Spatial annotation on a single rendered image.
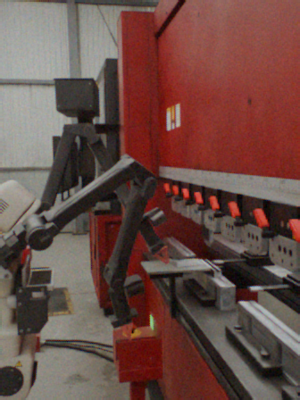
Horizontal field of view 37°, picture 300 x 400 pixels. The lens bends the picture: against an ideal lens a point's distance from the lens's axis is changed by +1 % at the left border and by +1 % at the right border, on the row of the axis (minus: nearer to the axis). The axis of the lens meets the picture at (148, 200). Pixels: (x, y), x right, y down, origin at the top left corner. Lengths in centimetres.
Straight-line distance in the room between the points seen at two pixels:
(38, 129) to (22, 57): 130
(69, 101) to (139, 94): 44
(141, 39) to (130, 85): 27
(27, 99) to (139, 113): 618
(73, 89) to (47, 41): 611
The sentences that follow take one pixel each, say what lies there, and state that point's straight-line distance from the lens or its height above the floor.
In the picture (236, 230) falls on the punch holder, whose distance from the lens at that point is 150.
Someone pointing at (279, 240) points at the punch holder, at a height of 124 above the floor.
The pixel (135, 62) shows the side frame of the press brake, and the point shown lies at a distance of 277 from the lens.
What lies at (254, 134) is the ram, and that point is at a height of 152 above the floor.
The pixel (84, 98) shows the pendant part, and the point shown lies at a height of 182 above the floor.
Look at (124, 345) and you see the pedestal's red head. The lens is 168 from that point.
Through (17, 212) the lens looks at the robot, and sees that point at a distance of 154.
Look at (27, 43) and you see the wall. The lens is 897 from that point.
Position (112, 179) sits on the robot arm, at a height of 140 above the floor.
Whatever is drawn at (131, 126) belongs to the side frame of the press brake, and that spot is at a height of 164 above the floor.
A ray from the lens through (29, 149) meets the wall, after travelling 874.
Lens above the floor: 147
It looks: 6 degrees down
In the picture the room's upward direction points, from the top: 1 degrees counter-clockwise
